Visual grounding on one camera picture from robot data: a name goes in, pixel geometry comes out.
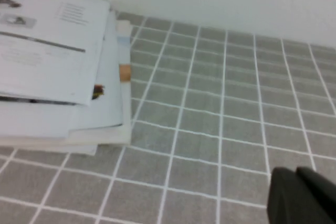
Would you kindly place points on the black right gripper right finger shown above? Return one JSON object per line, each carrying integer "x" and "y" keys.
{"x": 323, "y": 195}

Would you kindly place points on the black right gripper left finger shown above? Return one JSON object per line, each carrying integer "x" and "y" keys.
{"x": 286, "y": 200}

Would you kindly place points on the white product catalogue book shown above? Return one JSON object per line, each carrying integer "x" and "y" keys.
{"x": 52, "y": 64}

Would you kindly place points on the grey white-checked tablecloth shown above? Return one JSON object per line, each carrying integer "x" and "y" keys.
{"x": 223, "y": 129}

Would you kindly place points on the cream booklet with orange photo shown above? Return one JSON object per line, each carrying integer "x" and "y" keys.
{"x": 125, "y": 73}

